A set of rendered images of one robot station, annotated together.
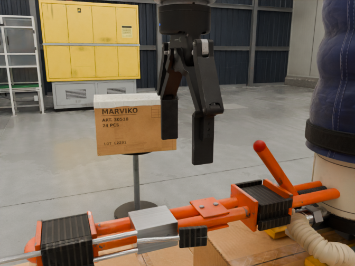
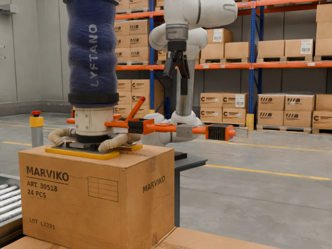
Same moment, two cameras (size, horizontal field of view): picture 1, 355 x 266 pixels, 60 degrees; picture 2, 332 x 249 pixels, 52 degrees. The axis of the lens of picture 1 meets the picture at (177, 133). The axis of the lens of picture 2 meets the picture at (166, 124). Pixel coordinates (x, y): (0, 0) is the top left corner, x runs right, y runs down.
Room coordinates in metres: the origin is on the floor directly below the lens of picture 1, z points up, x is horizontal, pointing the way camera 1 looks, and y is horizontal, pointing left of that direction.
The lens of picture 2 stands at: (1.41, 1.00, 1.28)
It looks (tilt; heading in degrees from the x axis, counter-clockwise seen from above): 8 degrees down; 229
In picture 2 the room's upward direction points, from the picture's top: straight up
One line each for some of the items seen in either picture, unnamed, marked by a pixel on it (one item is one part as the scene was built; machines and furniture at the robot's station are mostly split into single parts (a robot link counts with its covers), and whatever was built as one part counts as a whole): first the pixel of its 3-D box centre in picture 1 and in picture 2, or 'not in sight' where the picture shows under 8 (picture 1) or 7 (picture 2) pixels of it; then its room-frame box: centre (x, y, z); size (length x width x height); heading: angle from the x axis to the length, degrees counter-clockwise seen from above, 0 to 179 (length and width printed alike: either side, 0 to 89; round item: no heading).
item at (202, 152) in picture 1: (203, 139); (184, 86); (0.41, -0.03, 1.24); 0.03 x 0.01 x 0.07; 111
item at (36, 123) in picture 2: not in sight; (40, 184); (0.50, -1.45, 0.50); 0.07 x 0.07 x 1.00; 22
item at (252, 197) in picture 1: (260, 202); (141, 125); (0.54, -0.16, 1.07); 0.10 x 0.08 x 0.06; 21
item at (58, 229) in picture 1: (67, 240); (219, 132); (0.42, 0.17, 1.07); 0.08 x 0.07 x 0.05; 111
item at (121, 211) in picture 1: (136, 180); not in sight; (2.42, 0.35, 0.31); 0.40 x 0.40 x 0.62
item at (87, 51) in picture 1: (92, 58); not in sight; (7.94, 2.13, 1.24); 2.22 x 0.91 x 2.47; 112
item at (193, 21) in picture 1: (184, 39); (177, 53); (0.47, -0.01, 1.37); 0.08 x 0.07 x 0.09; 21
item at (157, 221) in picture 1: (152, 228); (187, 131); (0.46, 0.04, 1.07); 0.07 x 0.07 x 0.04; 21
